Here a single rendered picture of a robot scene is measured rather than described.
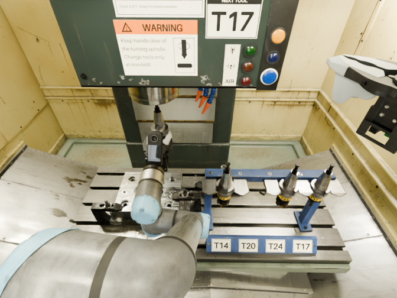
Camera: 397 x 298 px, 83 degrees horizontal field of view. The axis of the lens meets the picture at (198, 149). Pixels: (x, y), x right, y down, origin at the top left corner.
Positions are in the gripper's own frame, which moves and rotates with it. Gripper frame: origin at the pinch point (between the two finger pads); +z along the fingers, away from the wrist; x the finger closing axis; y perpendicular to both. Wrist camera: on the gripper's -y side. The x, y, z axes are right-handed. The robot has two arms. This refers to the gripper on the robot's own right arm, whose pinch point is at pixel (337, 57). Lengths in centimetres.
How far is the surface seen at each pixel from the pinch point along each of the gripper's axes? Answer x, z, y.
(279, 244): 14, 1, 77
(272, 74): 0.3, 12.1, 7.3
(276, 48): 0.5, 12.8, 2.3
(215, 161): 30, 72, 99
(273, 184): 13, 11, 50
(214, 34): -10.1, 19.0, -0.1
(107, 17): -27.0, 29.0, -2.8
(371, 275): 47, -25, 91
